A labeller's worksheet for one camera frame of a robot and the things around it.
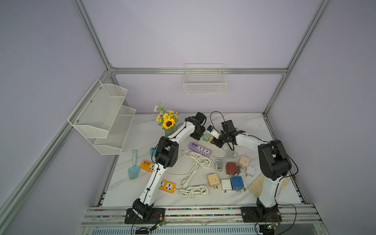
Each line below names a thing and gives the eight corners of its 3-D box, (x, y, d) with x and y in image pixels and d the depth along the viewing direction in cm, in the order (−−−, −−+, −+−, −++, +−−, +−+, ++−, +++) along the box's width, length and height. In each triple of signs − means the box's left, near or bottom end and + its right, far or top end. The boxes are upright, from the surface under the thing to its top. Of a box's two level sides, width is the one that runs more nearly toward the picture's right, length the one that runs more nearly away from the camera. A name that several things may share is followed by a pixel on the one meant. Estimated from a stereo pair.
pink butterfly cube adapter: (237, 166, 91) (239, 164, 88) (239, 158, 95) (241, 155, 92) (246, 170, 90) (248, 167, 87) (248, 161, 94) (250, 158, 91)
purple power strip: (187, 149, 100) (187, 147, 99) (191, 142, 104) (191, 140, 102) (209, 158, 96) (210, 157, 94) (213, 151, 99) (213, 149, 97)
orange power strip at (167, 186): (159, 189, 84) (158, 187, 82) (162, 181, 87) (161, 179, 85) (173, 194, 83) (172, 192, 80) (176, 185, 86) (176, 183, 83)
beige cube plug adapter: (208, 189, 83) (209, 186, 79) (207, 176, 88) (208, 173, 84) (219, 189, 83) (220, 186, 79) (217, 176, 88) (218, 173, 84)
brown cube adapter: (226, 176, 87) (227, 174, 85) (224, 165, 92) (225, 162, 89) (237, 176, 87) (238, 174, 85) (234, 165, 92) (236, 162, 89)
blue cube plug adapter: (231, 192, 83) (233, 189, 79) (229, 178, 88) (231, 175, 84) (242, 192, 83) (244, 189, 79) (239, 178, 88) (241, 175, 84)
